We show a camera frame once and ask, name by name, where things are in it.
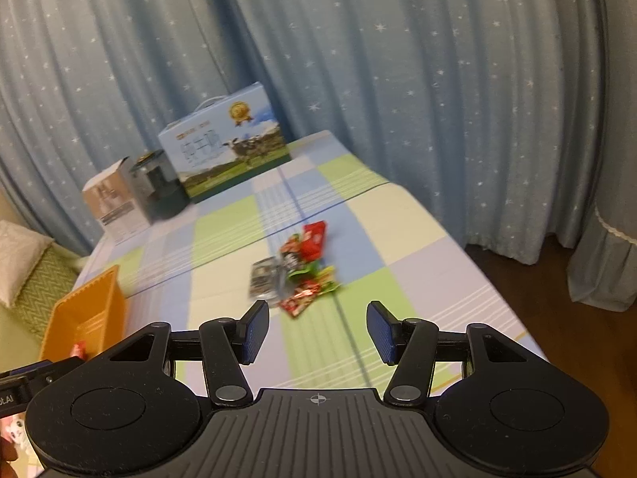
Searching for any green zigzag cushion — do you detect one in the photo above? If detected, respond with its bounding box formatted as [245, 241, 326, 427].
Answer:
[11, 247, 78, 342]

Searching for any orange plastic tray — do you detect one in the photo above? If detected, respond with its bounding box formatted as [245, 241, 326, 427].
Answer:
[40, 265, 127, 361]

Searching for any large red candy packet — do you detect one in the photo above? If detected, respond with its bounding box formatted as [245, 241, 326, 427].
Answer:
[299, 220, 327, 262]

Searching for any silver snack packet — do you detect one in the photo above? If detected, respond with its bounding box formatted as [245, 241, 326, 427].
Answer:
[248, 257, 283, 306]

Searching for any dark chocolate bar wrapper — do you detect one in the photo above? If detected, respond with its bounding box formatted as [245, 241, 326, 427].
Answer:
[282, 254, 319, 278]

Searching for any person's left hand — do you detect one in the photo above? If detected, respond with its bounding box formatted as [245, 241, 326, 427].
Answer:
[0, 437, 17, 464]

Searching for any blue star curtain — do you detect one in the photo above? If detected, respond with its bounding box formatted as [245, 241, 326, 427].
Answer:
[1, 0, 636, 312]

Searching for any green sofa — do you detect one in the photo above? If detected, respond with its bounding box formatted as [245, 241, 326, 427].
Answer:
[1, 244, 88, 371]

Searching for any white product box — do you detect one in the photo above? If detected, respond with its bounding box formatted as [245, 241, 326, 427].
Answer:
[82, 157, 151, 244]

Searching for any checkered tablecloth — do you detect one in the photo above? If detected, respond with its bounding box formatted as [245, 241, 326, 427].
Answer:
[80, 132, 535, 390]

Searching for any blue milk carton box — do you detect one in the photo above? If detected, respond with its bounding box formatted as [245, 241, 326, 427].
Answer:
[159, 82, 291, 203]

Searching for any beige cushion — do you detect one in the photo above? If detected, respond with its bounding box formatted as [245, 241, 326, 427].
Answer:
[0, 220, 53, 309]

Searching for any dark green glass jar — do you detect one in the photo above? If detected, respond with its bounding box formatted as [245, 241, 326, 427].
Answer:
[131, 149, 190, 222]

